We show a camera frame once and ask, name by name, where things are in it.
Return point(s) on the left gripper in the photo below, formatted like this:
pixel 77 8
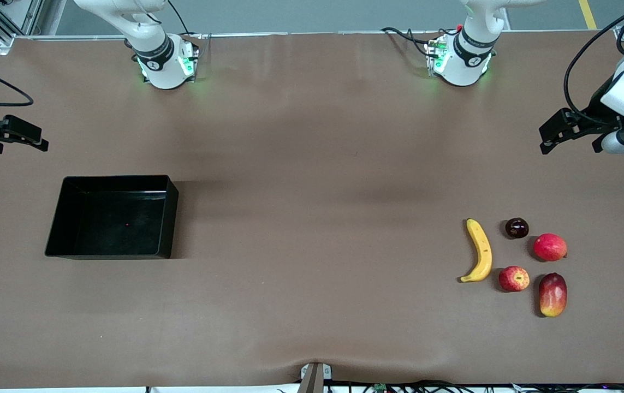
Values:
pixel 594 112

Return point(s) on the grey metal table clamp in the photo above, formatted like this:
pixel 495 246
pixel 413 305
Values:
pixel 314 379

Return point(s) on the black plastic box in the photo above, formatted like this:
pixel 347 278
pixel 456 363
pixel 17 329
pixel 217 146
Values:
pixel 110 218

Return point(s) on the small red yellow apple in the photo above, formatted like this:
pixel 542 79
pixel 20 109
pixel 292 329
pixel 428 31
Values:
pixel 513 279

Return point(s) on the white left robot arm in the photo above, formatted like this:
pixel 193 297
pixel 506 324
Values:
pixel 467 60

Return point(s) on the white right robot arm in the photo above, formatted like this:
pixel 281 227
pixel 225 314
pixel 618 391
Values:
pixel 159 60

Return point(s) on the dark purple round fruit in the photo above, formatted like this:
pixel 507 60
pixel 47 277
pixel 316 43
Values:
pixel 516 227

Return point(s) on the brown table cover mat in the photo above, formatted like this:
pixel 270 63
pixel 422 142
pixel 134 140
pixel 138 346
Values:
pixel 312 136

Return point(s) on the large red round fruit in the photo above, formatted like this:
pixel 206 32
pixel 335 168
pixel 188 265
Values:
pixel 550 247

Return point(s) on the small green circuit board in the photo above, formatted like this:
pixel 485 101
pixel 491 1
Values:
pixel 380 388

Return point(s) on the red yellow mango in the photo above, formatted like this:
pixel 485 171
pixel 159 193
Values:
pixel 553 295

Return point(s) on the yellow banana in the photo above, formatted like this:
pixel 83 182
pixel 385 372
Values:
pixel 481 245

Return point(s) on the aluminium profile frame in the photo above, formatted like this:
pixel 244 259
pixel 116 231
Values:
pixel 30 16

